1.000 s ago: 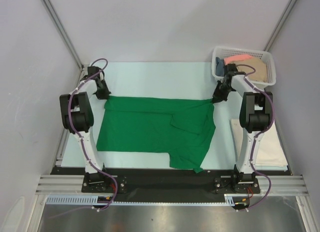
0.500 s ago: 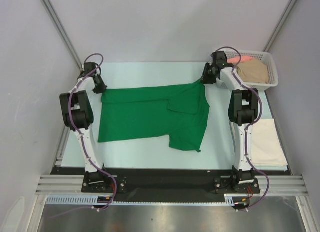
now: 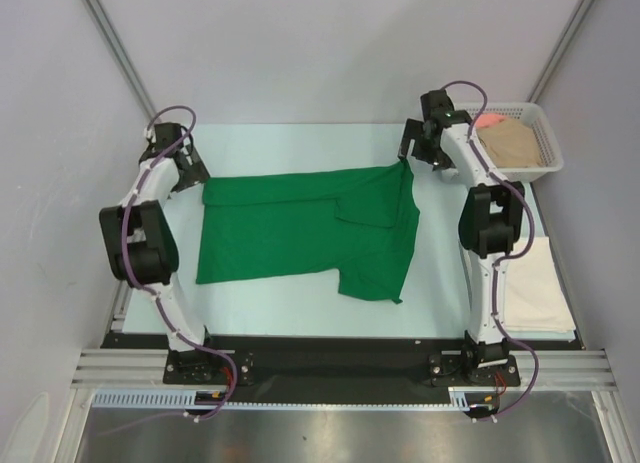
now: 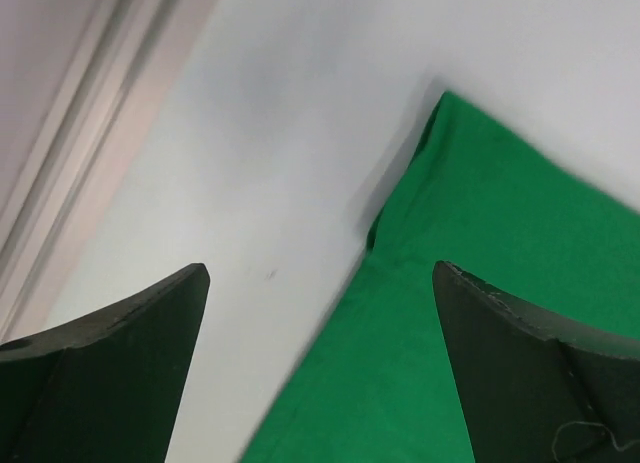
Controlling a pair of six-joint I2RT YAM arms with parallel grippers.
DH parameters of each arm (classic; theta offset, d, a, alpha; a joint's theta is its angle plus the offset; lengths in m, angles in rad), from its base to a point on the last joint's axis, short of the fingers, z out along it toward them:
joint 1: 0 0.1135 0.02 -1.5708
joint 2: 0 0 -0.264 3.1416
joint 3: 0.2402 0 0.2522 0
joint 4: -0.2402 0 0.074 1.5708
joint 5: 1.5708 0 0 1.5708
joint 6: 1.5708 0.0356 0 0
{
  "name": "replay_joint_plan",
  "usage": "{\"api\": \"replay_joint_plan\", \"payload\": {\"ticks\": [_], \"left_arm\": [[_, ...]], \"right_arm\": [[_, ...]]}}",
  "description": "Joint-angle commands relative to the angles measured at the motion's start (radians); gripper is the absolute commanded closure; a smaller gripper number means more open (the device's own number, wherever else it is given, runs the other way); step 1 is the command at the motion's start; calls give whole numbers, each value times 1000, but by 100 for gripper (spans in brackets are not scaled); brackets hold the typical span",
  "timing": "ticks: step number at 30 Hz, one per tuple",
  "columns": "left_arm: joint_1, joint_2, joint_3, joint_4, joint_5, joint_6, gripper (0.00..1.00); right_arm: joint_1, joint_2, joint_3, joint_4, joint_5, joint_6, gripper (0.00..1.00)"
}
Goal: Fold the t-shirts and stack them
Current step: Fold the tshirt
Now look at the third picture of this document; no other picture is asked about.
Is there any green t shirt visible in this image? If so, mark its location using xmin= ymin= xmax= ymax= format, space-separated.
xmin=196 ymin=160 xmax=420 ymax=304

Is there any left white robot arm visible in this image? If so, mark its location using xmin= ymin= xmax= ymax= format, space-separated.
xmin=99 ymin=157 xmax=221 ymax=383

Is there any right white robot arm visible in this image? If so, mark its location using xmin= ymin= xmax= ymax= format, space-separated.
xmin=398 ymin=118 xmax=525 ymax=346

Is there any pink t shirt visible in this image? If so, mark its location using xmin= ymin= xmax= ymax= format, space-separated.
xmin=475 ymin=113 xmax=507 ymax=129

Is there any beige t shirt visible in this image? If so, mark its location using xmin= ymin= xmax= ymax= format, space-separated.
xmin=477 ymin=119 xmax=543 ymax=168

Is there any white plastic basket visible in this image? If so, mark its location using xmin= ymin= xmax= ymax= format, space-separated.
xmin=432 ymin=103 xmax=564 ymax=188

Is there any folded white t shirt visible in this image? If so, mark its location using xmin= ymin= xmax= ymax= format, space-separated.
xmin=503 ymin=236 xmax=576 ymax=333

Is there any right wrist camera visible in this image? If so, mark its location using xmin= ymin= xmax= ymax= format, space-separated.
xmin=420 ymin=89 xmax=455 ymax=121

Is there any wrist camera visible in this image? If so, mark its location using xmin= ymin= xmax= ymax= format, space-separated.
xmin=420 ymin=89 xmax=455 ymax=121
xmin=141 ymin=123 xmax=187 ymax=160

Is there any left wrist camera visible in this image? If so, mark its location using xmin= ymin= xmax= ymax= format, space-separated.
xmin=141 ymin=123 xmax=187 ymax=160

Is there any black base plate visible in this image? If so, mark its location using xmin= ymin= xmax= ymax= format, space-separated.
xmin=101 ymin=332 xmax=584 ymax=409

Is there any white cable duct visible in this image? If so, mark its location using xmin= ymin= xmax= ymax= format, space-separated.
xmin=91 ymin=388 xmax=497 ymax=413

